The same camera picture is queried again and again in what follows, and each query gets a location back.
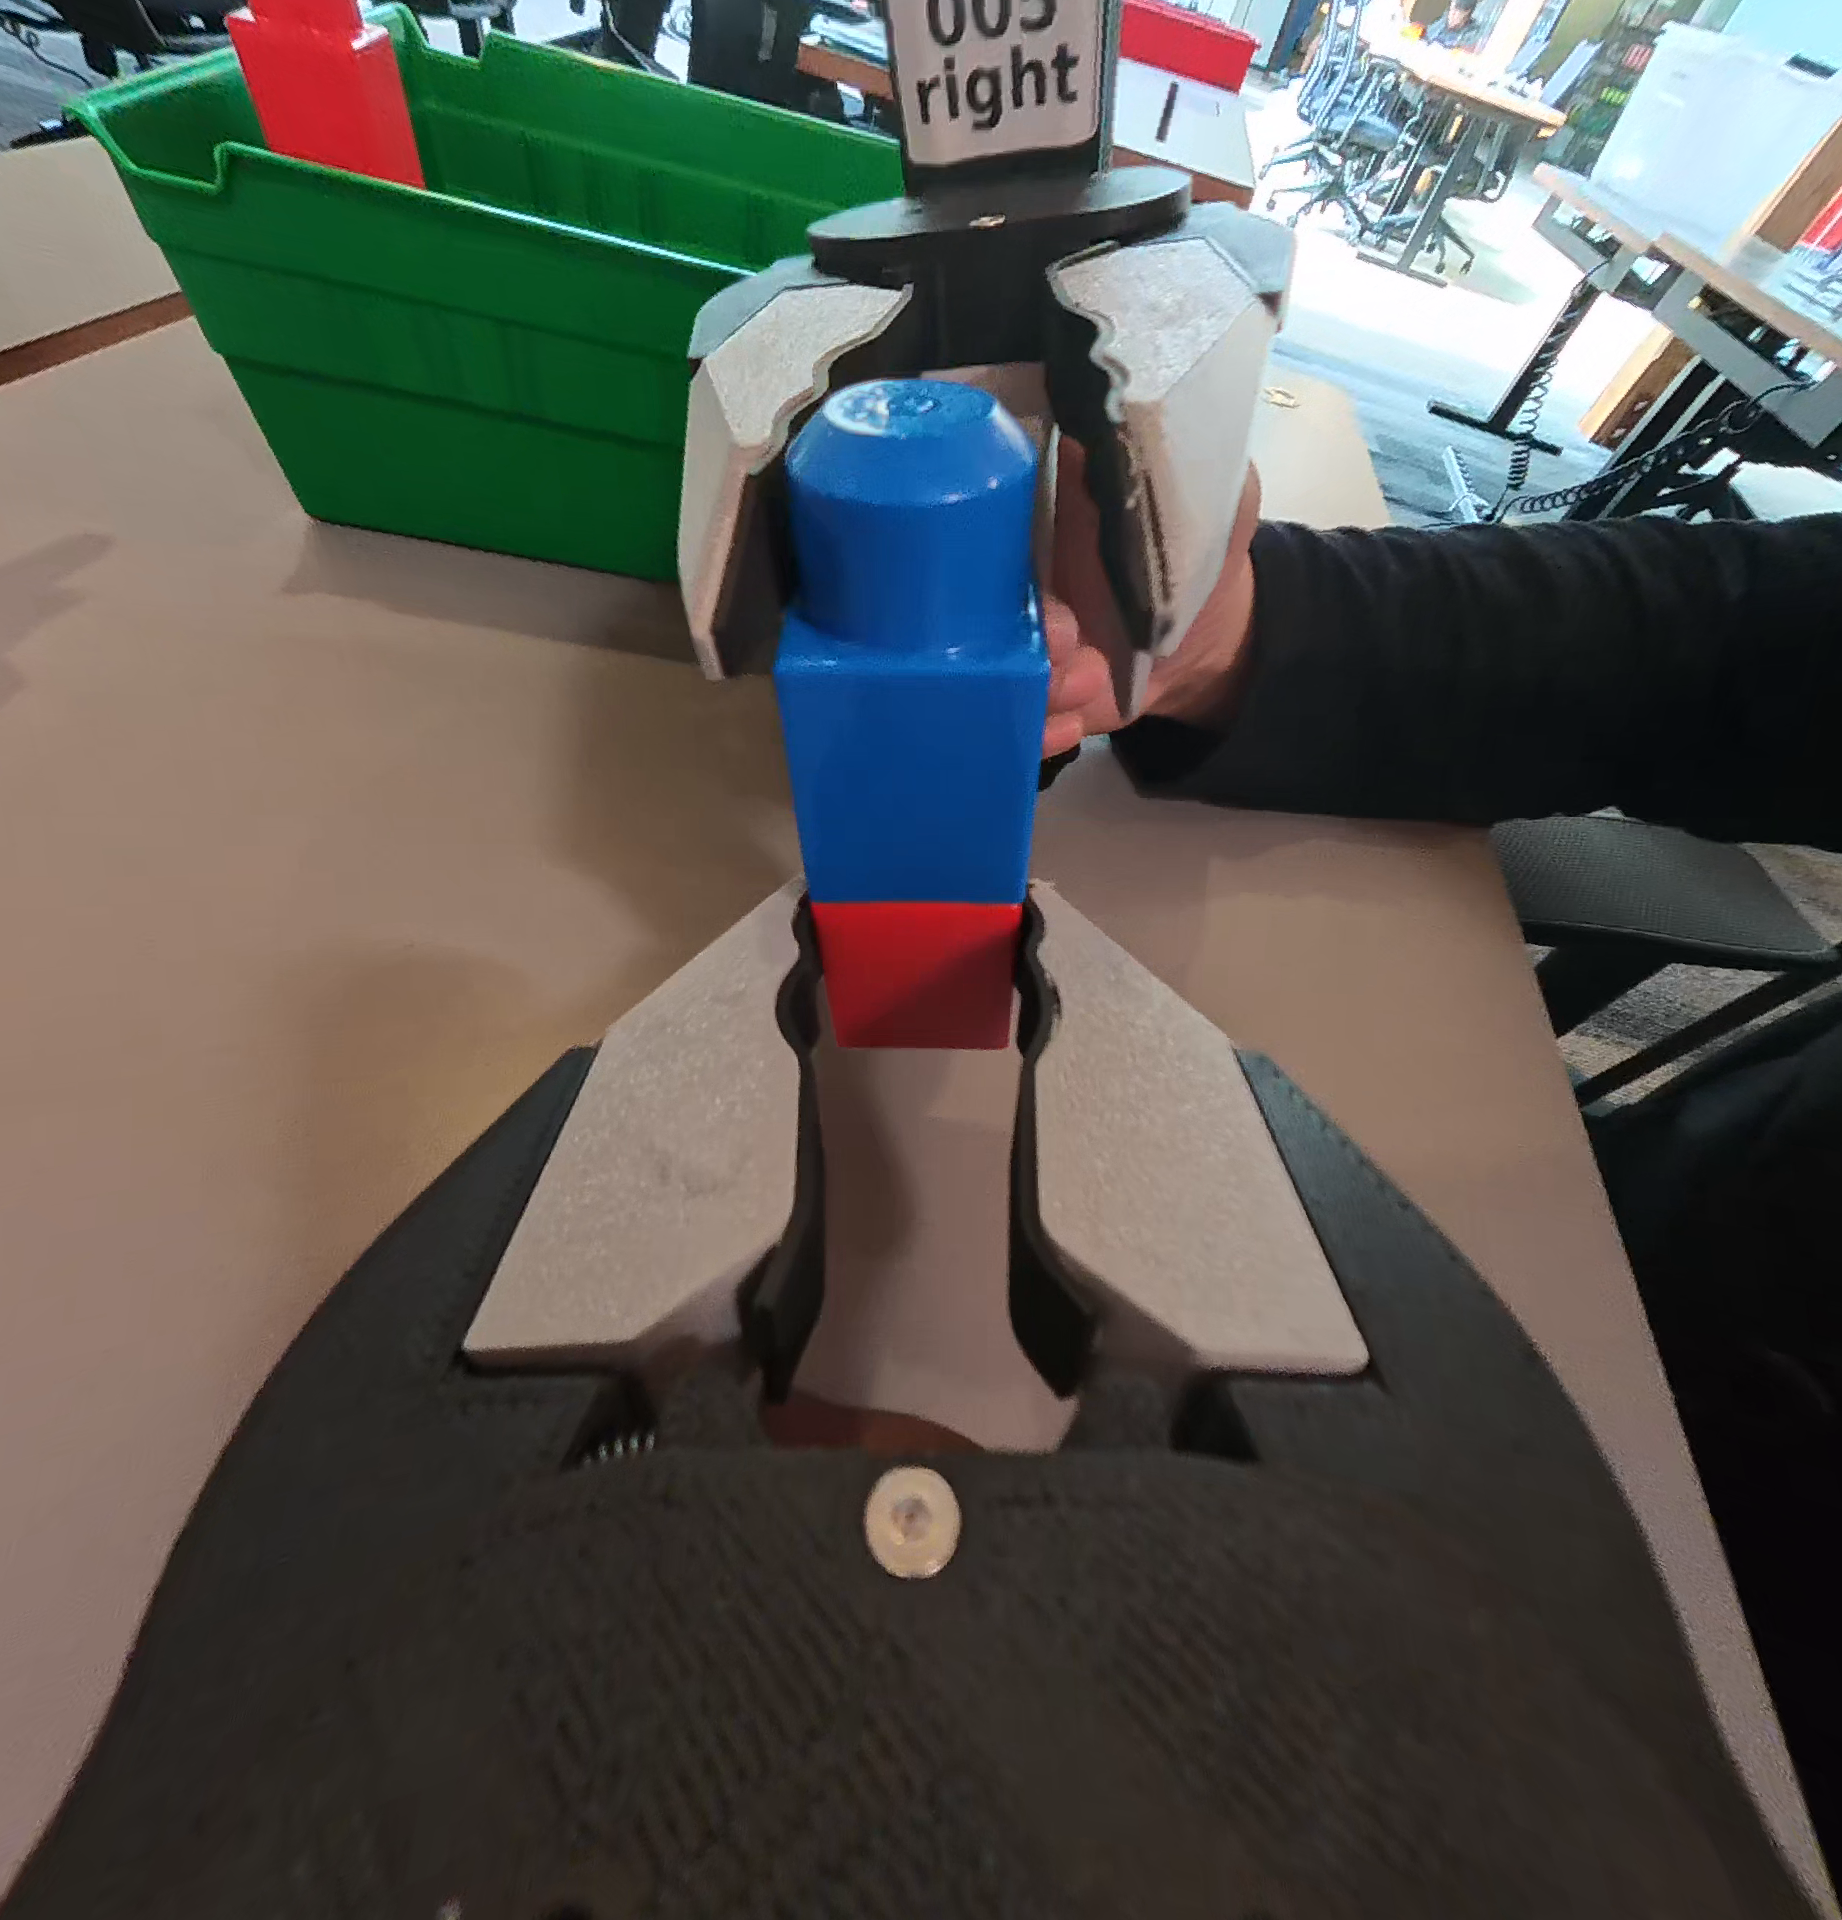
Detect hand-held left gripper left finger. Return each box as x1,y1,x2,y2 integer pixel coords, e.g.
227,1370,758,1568
463,878,832,1398

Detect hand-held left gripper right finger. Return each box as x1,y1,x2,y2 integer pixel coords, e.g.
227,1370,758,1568
1008,878,1375,1407

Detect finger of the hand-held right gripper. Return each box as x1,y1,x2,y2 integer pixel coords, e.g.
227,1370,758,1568
1042,206,1299,729
678,260,870,686

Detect blue mega block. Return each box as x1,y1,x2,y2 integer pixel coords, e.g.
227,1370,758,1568
775,377,1055,911

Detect red mega block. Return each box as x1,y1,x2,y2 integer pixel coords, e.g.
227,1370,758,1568
227,0,430,192
809,892,1037,1053

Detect person's right forearm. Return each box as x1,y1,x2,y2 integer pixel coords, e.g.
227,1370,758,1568
1111,518,1842,859

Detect person's right hand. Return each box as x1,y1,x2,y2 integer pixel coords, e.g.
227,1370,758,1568
1034,451,1273,758

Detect red plastic bin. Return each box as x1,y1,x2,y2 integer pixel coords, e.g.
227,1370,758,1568
1116,0,1264,95

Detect green plastic bin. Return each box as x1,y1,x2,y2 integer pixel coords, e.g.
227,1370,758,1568
71,0,909,585

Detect wooden office desk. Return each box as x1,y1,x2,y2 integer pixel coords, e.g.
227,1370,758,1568
1350,31,1573,257
1538,149,1842,451

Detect black office chair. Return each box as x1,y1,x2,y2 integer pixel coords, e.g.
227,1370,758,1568
1492,810,1842,1119

